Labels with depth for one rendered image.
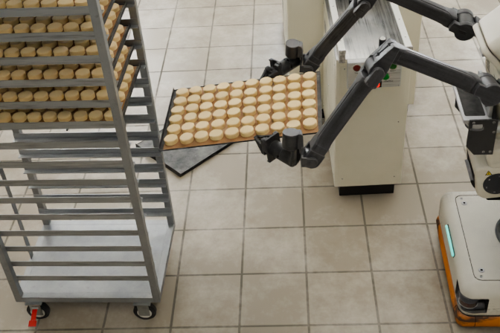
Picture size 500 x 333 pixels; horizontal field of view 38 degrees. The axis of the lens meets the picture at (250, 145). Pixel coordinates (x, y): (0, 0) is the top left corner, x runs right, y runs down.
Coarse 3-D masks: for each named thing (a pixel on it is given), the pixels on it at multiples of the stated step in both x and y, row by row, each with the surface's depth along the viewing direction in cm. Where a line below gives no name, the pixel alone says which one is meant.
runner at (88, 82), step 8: (0, 80) 248; (8, 80) 248; (16, 80) 248; (24, 80) 247; (32, 80) 247; (40, 80) 247; (48, 80) 247; (56, 80) 247; (64, 80) 246; (72, 80) 246; (80, 80) 246; (88, 80) 246; (96, 80) 246
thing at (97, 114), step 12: (132, 72) 285; (120, 96) 269; (84, 108) 265; (96, 108) 265; (108, 108) 266; (0, 120) 263; (12, 120) 265; (24, 120) 263; (36, 120) 262; (48, 120) 262; (60, 120) 261; (72, 120) 262; (84, 120) 261; (96, 120) 260; (108, 120) 260
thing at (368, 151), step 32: (352, 0) 354; (384, 0) 364; (352, 32) 340; (384, 32) 338; (384, 96) 334; (352, 128) 345; (384, 128) 345; (352, 160) 357; (384, 160) 357; (352, 192) 374; (384, 192) 374
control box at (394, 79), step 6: (348, 60) 321; (354, 60) 321; (360, 60) 320; (348, 66) 321; (360, 66) 320; (348, 72) 322; (354, 72) 322; (390, 72) 322; (396, 72) 322; (348, 78) 324; (354, 78) 324; (390, 78) 324; (396, 78) 324; (348, 84) 326; (384, 84) 326; (390, 84) 326; (396, 84) 326
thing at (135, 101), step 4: (148, 96) 300; (132, 100) 301; (136, 100) 301; (140, 100) 301; (144, 100) 301; (148, 100) 301; (152, 100) 301; (128, 104) 301; (132, 104) 301; (136, 104) 301; (140, 104) 300; (144, 104) 300; (148, 104) 300
